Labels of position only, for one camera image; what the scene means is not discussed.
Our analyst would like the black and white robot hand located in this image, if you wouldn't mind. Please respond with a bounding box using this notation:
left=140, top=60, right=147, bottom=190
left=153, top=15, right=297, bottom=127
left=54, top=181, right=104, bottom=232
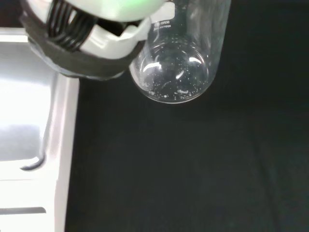
left=19, top=0, right=176, bottom=82

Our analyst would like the white electronic balance steel pan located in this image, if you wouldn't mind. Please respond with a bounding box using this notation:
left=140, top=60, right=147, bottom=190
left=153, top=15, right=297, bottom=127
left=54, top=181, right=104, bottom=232
left=0, top=27, right=80, bottom=232

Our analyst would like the black bench cloth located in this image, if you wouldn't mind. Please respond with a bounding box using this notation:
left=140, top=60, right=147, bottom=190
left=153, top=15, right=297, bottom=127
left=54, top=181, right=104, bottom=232
left=0, top=0, right=309, bottom=232

